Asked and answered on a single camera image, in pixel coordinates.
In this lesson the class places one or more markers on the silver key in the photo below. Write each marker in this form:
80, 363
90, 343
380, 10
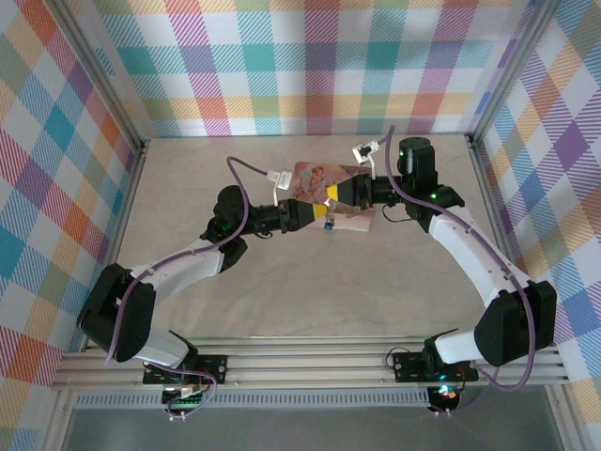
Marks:
331, 203

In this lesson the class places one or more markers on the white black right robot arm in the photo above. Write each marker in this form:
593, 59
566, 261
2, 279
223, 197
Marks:
469, 253

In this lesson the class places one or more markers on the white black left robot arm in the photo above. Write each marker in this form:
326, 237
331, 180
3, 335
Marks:
188, 268

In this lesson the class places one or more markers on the printed picture card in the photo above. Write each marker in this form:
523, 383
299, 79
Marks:
312, 181

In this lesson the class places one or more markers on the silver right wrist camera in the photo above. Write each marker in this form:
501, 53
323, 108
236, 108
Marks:
365, 151

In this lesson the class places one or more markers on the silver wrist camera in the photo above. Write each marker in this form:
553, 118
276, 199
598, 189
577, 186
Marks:
281, 178
365, 151

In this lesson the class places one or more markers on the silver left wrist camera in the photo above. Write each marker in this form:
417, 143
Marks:
281, 178

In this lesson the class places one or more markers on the aluminium side rail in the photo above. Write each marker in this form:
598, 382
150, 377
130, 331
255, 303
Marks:
493, 197
127, 211

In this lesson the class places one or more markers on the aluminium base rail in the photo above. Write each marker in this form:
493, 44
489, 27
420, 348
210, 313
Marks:
305, 362

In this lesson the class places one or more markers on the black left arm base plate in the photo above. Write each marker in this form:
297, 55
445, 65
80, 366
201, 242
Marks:
213, 368

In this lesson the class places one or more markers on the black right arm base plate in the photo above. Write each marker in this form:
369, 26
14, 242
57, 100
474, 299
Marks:
408, 366

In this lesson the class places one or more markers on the aluminium frame corner post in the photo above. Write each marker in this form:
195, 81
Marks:
101, 70
509, 70

